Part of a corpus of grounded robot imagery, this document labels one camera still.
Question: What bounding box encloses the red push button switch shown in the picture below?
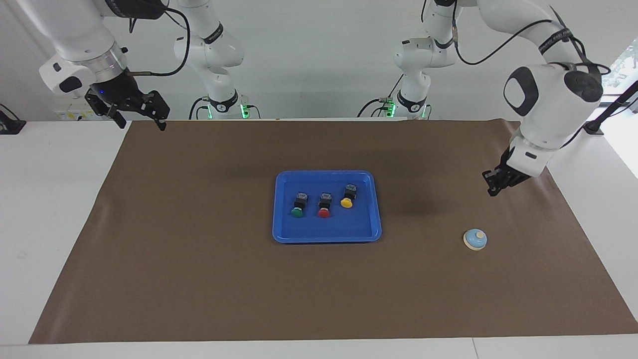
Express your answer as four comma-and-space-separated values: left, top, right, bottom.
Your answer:
317, 191, 334, 219

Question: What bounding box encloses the light blue service bell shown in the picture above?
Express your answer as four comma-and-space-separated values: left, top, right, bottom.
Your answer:
463, 228, 488, 251

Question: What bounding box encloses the yellow push button switch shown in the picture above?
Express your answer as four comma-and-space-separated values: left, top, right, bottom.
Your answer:
340, 183, 358, 209

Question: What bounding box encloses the black arm base cable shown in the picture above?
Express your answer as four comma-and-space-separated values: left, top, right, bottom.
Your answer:
356, 75, 405, 119
188, 97, 211, 121

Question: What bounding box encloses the blue plastic tray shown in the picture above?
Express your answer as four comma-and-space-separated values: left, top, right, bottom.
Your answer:
272, 170, 383, 244

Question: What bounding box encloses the white wall socket box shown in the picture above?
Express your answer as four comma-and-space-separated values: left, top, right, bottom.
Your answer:
53, 96, 103, 122

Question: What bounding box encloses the black stand base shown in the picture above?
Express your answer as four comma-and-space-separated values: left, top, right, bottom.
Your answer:
0, 103, 27, 136

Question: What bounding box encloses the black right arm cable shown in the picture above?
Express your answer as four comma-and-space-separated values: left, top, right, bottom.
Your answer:
124, 5, 191, 78

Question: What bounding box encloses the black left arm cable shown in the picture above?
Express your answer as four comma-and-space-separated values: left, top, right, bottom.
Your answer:
451, 0, 612, 76

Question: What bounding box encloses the brown table mat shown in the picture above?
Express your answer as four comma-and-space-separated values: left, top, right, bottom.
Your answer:
28, 119, 638, 345

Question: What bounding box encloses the green push button switch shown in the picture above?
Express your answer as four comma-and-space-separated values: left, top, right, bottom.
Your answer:
291, 191, 310, 219

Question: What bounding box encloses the black tripod stand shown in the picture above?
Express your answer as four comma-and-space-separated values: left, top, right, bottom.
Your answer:
580, 79, 638, 136

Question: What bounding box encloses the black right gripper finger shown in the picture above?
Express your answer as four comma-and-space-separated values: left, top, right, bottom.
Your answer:
142, 90, 170, 132
84, 95, 127, 129

